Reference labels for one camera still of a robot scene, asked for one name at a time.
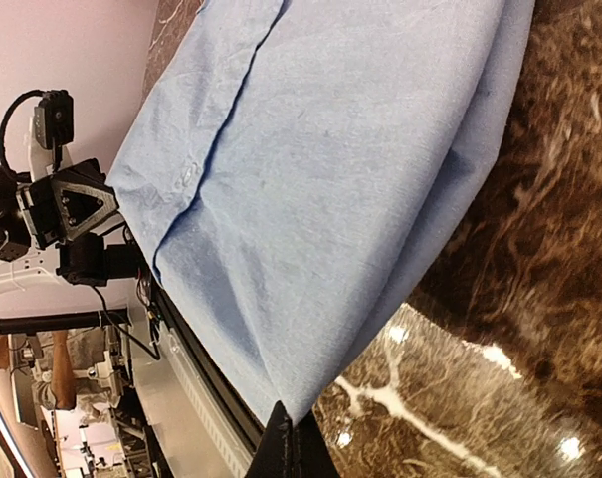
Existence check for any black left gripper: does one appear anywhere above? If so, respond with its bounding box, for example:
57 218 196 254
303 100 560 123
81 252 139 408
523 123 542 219
17 158 136 287

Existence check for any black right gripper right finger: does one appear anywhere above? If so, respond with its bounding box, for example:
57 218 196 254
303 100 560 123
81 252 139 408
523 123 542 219
292 415 339 478

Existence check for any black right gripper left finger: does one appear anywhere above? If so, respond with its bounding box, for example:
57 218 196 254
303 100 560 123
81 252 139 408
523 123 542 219
245 401 293 478

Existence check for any light blue button shirt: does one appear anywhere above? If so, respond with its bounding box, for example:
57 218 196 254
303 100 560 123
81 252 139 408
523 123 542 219
107 1 534 421

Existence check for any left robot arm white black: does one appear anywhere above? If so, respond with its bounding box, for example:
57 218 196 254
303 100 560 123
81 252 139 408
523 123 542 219
0 158 141 295

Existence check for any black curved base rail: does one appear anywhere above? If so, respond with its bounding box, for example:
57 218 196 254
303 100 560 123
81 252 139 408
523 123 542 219
150 281 264 456

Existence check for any white slotted cable duct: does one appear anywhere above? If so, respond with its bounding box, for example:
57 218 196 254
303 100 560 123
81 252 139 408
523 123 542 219
166 332 252 477

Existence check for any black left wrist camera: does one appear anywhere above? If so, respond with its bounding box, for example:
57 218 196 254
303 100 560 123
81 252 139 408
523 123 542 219
34 90 75 150

